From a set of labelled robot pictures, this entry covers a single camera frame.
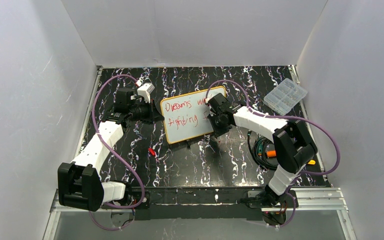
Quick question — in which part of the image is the yellow framed whiteboard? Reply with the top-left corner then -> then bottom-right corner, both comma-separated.
160,86 -> 227,144

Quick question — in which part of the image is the red marker cap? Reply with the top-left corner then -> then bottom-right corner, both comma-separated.
148,147 -> 156,157

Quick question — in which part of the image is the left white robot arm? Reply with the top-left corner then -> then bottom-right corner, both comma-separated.
57,83 -> 164,212

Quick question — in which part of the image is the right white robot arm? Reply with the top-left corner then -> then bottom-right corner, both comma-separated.
205,93 -> 318,202

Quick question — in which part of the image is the orange green sensor plug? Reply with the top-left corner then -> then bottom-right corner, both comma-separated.
256,138 -> 277,159

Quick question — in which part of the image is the clear plastic compartment box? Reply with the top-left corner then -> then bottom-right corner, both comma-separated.
263,78 -> 308,116

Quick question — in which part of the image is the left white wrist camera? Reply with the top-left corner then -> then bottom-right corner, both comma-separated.
137,82 -> 155,104

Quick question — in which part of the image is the coiled black cable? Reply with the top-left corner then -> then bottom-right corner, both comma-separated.
246,127 -> 291,172

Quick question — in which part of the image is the yellow cable connector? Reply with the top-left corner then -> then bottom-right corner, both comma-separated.
307,159 -> 316,165

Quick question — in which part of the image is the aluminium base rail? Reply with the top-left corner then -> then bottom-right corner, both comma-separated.
43,187 -> 356,240

